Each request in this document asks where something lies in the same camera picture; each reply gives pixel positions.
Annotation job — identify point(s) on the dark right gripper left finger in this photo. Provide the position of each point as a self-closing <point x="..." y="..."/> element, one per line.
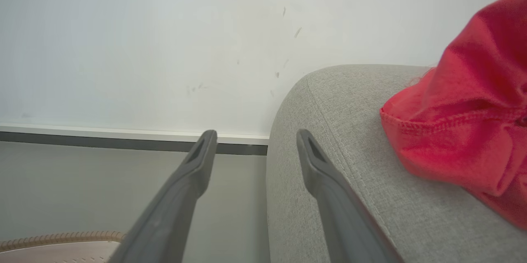
<point x="173" y="217"/>

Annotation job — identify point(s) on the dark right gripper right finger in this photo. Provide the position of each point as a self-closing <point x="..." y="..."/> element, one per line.
<point x="346" y="230"/>

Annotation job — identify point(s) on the red garment with white stripes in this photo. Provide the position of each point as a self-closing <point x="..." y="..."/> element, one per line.
<point x="473" y="110"/>

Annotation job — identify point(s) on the grey fabric sofa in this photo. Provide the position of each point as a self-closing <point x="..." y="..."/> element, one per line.
<point x="350" y="131"/>

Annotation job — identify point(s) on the white and black baseboard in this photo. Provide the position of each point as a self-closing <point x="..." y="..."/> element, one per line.
<point x="103" y="137"/>

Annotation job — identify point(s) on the cream laundry basket brown rim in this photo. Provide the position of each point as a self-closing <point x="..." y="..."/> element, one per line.
<point x="61" y="250"/>

